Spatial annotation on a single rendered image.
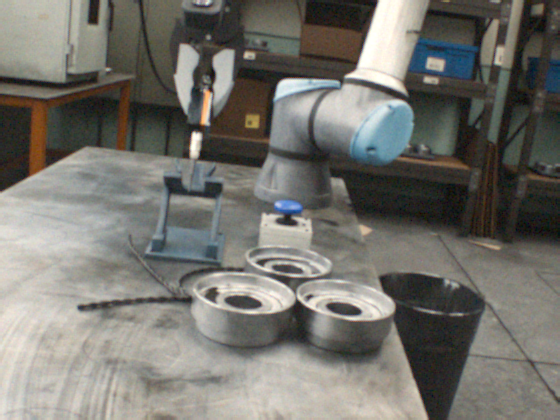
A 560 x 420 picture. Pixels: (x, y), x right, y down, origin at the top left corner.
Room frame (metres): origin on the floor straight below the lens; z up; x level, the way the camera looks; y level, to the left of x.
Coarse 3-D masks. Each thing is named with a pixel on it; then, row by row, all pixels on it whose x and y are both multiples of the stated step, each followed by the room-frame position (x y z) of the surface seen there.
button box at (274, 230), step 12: (264, 216) 0.91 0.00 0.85; (276, 216) 0.92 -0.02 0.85; (264, 228) 0.86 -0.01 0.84; (276, 228) 0.86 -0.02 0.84; (288, 228) 0.86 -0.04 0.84; (300, 228) 0.87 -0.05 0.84; (264, 240) 0.86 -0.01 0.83; (276, 240) 0.86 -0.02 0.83; (288, 240) 0.86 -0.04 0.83; (300, 240) 0.86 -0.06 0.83
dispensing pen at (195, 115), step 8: (200, 80) 0.87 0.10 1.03; (208, 80) 0.87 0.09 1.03; (192, 96) 0.84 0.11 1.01; (200, 96) 0.84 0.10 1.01; (192, 104) 0.83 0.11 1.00; (200, 104) 0.83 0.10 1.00; (192, 112) 0.83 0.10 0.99; (200, 112) 0.83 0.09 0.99; (192, 120) 0.82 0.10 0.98; (200, 120) 0.82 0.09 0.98; (192, 128) 0.83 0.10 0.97; (200, 128) 0.83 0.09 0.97; (192, 136) 0.83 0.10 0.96; (200, 136) 0.83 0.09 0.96; (192, 144) 0.82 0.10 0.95; (200, 144) 0.82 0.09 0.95; (192, 152) 0.81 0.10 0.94; (192, 160) 0.81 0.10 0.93; (192, 168) 0.80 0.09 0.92; (192, 176) 0.80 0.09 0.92
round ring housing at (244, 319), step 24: (216, 288) 0.66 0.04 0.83; (240, 288) 0.67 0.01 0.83; (264, 288) 0.67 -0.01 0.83; (288, 288) 0.65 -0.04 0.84; (192, 312) 0.61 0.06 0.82; (216, 312) 0.58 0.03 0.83; (240, 312) 0.58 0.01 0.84; (264, 312) 0.58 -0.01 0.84; (288, 312) 0.60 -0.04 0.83; (216, 336) 0.59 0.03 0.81; (240, 336) 0.58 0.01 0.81; (264, 336) 0.58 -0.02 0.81
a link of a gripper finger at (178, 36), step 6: (180, 24) 0.85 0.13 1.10; (174, 30) 0.85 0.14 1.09; (180, 30) 0.85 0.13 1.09; (174, 36) 0.85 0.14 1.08; (180, 36) 0.85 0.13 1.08; (186, 36) 0.85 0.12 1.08; (174, 42) 0.85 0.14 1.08; (180, 42) 0.85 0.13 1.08; (186, 42) 0.85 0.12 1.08; (174, 48) 0.85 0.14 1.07; (174, 54) 0.85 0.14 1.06; (174, 60) 0.85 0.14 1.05; (174, 66) 0.85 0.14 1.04; (174, 72) 0.85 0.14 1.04
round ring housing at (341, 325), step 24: (312, 288) 0.68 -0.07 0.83; (336, 288) 0.69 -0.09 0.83; (360, 288) 0.69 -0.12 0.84; (312, 312) 0.61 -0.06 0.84; (336, 312) 0.66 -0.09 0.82; (360, 312) 0.65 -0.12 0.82; (384, 312) 0.65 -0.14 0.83; (312, 336) 0.61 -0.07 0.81; (336, 336) 0.59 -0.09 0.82; (360, 336) 0.59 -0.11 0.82; (384, 336) 0.61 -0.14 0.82
